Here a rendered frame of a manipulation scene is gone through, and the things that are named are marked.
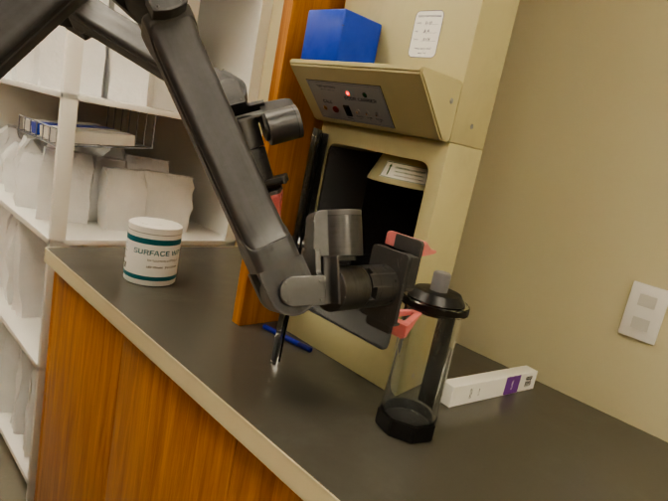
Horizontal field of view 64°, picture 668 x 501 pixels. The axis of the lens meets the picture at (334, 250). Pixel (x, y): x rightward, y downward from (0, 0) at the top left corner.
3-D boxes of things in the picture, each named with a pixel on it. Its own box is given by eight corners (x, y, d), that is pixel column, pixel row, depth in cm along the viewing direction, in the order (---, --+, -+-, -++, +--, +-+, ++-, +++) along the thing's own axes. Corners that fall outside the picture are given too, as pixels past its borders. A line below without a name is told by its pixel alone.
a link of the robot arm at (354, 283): (308, 311, 68) (340, 313, 64) (306, 256, 68) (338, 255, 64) (346, 307, 72) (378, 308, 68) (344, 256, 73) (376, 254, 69)
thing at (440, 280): (437, 302, 91) (446, 265, 90) (473, 323, 84) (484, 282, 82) (394, 300, 87) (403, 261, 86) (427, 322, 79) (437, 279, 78)
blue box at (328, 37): (336, 71, 108) (345, 25, 106) (373, 74, 101) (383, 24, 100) (299, 59, 101) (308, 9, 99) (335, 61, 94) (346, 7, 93)
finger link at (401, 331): (444, 288, 78) (405, 291, 72) (433, 334, 80) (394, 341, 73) (408, 274, 83) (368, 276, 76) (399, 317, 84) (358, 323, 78)
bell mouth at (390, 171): (402, 180, 121) (408, 156, 120) (468, 197, 109) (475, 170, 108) (348, 173, 109) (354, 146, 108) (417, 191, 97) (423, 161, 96)
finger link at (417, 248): (454, 242, 77) (416, 242, 70) (443, 289, 78) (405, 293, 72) (417, 231, 82) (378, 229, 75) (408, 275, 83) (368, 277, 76)
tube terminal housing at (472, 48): (358, 318, 140) (424, 7, 124) (463, 372, 118) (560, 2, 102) (283, 329, 122) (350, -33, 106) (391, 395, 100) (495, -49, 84)
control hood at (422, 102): (322, 120, 112) (331, 72, 110) (450, 142, 90) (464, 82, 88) (279, 110, 104) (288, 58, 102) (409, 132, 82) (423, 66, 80)
